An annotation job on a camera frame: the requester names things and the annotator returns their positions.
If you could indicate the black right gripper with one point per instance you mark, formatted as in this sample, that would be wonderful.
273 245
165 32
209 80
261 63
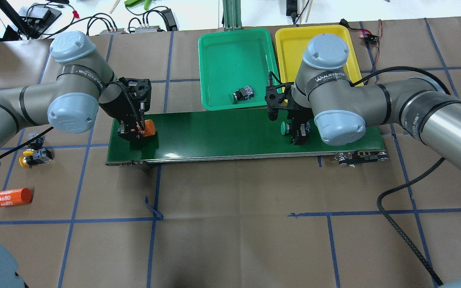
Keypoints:
301 116

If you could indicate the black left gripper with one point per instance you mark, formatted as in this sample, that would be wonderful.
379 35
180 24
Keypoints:
115 107

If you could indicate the orange cylinder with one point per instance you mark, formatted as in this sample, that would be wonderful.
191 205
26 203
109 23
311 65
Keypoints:
14 197
146 128

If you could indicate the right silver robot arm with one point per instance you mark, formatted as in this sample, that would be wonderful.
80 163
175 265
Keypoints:
342 110

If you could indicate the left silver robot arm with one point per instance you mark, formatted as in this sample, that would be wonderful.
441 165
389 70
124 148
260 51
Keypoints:
85 84

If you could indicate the green conveyor belt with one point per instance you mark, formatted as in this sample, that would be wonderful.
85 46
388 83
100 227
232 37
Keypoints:
233 134

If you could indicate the yellow plastic tray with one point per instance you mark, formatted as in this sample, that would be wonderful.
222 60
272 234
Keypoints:
292 42

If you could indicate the green plastic tray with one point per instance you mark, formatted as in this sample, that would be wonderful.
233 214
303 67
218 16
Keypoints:
233 59

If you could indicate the black power adapter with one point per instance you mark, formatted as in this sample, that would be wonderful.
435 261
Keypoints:
170 20

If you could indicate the yellow push button rear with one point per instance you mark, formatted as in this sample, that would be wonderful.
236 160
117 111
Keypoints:
34 142

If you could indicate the yellow push button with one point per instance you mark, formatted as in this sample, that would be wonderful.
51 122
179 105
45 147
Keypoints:
34 142
35 157

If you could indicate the yellow push button front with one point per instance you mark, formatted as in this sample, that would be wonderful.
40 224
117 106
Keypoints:
35 157

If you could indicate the small circuit board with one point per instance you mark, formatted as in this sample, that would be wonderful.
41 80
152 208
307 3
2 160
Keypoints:
370 38

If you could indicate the green handled reach grabber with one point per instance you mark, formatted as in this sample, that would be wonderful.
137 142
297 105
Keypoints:
134 3

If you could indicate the aluminium frame post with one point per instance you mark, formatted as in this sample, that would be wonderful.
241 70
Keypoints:
231 18

